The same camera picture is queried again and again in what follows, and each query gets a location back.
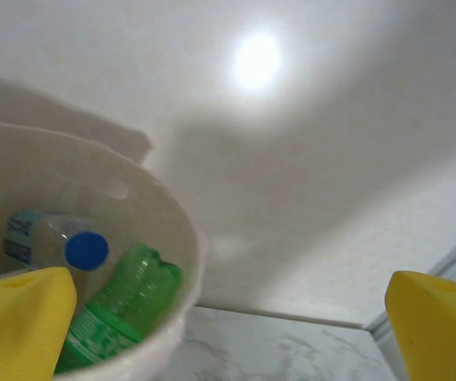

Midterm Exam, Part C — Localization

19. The green bottle yellow cap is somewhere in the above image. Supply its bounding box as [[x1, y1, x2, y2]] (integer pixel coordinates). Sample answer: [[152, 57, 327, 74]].
[[52, 242, 184, 374]]

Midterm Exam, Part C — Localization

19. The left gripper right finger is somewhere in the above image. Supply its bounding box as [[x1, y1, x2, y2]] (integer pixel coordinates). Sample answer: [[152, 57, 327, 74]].
[[385, 269, 456, 381]]

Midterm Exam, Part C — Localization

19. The white round waste bin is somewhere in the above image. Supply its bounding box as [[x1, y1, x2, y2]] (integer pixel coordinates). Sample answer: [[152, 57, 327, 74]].
[[0, 118, 206, 381]]

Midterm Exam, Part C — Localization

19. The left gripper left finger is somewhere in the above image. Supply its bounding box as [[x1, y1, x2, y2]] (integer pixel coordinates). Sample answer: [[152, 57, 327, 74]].
[[0, 266, 79, 381]]

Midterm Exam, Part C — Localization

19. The clear bottle blue label blue cap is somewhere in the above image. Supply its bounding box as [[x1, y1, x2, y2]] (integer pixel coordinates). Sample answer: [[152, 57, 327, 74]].
[[3, 209, 110, 273]]

